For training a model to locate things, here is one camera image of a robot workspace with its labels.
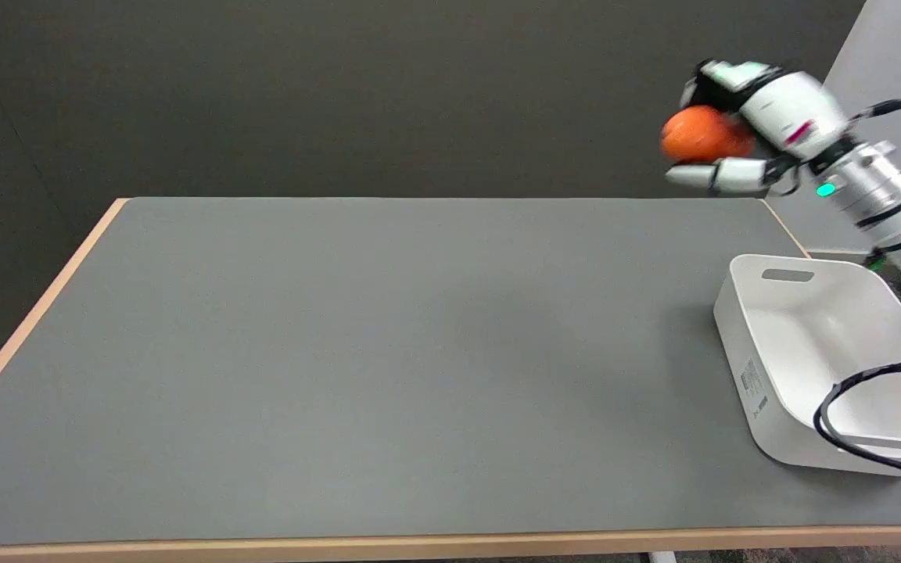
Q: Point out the orange mango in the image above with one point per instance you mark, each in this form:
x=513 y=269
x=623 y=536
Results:
x=701 y=134

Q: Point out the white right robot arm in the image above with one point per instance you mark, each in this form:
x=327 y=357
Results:
x=888 y=195

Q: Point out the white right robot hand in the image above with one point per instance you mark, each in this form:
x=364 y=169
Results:
x=791 y=109

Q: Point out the white plastic box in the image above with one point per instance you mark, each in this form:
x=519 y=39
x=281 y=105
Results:
x=818 y=352

